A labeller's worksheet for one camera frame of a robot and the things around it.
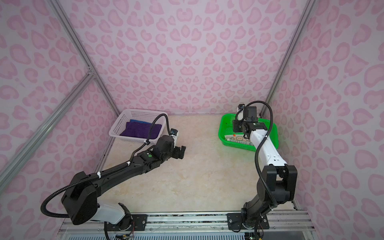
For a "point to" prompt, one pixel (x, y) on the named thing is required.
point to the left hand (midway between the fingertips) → (182, 145)
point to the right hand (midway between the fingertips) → (237, 120)
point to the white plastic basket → (144, 115)
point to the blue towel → (138, 121)
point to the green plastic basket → (225, 127)
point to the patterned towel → (239, 138)
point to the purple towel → (141, 130)
